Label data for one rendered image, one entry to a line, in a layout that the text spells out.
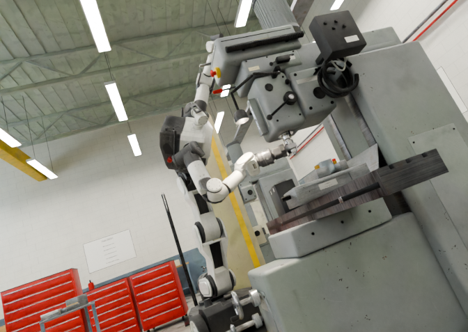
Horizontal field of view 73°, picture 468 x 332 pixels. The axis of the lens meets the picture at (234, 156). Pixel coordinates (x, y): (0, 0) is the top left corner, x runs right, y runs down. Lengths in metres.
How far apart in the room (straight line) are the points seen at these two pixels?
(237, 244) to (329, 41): 2.23
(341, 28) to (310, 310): 1.27
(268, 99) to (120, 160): 9.77
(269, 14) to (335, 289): 1.50
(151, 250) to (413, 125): 9.43
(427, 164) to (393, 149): 0.58
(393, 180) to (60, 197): 10.76
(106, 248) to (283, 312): 9.54
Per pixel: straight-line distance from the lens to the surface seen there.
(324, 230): 1.46
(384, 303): 1.59
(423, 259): 1.71
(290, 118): 1.64
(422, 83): 1.97
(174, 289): 5.94
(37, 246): 11.27
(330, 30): 1.66
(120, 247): 10.65
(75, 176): 11.35
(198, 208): 2.02
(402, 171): 1.05
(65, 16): 7.75
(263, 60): 1.76
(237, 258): 3.26
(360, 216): 1.55
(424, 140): 1.80
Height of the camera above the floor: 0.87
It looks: 15 degrees up
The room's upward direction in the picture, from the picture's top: 21 degrees counter-clockwise
